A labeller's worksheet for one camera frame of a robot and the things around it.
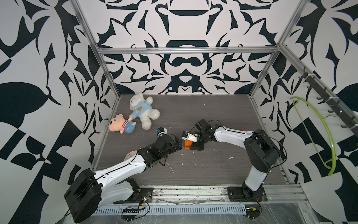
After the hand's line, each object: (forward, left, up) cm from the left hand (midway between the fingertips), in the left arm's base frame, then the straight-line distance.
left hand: (177, 140), depth 82 cm
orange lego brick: (0, -7, -5) cm, 8 cm away
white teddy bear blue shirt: (+26, +24, -2) cm, 36 cm away
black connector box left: (-33, +25, -14) cm, 44 cm away
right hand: (+3, -10, -9) cm, 14 cm away
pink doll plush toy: (+15, +38, -4) cm, 41 cm away
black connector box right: (-35, -36, -12) cm, 52 cm away
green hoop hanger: (-20, -63, +18) cm, 69 cm away
